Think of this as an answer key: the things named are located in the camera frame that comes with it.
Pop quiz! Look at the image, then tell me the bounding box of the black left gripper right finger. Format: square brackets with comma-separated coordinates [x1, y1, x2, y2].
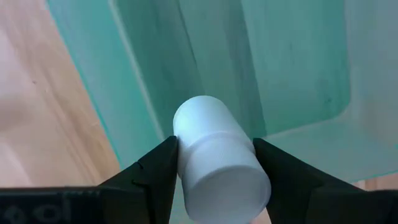
[252, 138, 358, 224]

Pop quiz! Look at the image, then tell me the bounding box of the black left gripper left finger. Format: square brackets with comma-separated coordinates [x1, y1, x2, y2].
[99, 135, 185, 224]

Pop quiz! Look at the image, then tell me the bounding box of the green translucent plastic basket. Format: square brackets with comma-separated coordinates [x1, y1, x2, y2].
[45, 0, 398, 224]

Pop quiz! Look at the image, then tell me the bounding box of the white pill bottle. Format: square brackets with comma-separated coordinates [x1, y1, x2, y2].
[172, 95, 272, 224]

